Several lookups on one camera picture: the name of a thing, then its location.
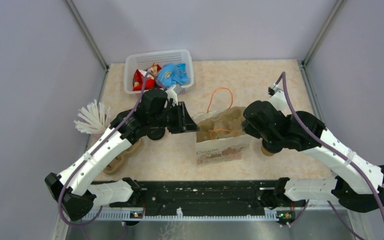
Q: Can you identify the white wrapped straws bundle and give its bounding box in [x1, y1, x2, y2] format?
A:
[73, 99, 111, 135]

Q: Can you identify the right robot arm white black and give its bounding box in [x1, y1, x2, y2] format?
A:
[242, 89, 384, 213]

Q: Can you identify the brown pulp carrier single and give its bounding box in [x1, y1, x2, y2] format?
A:
[193, 106, 245, 143]

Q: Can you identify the white plastic basket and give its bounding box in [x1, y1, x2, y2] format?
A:
[123, 49, 195, 95]

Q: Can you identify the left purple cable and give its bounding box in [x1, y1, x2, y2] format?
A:
[57, 72, 166, 240]

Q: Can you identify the brown paper coffee cup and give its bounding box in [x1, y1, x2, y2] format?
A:
[261, 146, 275, 157]

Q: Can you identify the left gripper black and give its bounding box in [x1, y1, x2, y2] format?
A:
[149, 101, 201, 134]

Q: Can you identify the black lid stack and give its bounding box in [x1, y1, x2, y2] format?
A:
[147, 128, 166, 141]

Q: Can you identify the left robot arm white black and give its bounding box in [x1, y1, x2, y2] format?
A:
[44, 88, 200, 224]

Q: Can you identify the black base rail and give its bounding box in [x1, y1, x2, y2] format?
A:
[109, 179, 342, 218]

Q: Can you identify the blue cloth toy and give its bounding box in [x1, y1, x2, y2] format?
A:
[157, 63, 190, 88]

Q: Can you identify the brown pulp cup carrier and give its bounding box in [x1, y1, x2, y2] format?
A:
[103, 139, 143, 176]

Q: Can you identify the black cup lid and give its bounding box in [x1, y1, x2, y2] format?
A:
[262, 139, 283, 154]

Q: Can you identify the beige paper bag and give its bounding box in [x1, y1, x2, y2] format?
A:
[194, 87, 252, 167]

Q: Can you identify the red cloth toy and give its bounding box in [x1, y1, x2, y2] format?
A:
[132, 63, 162, 91]

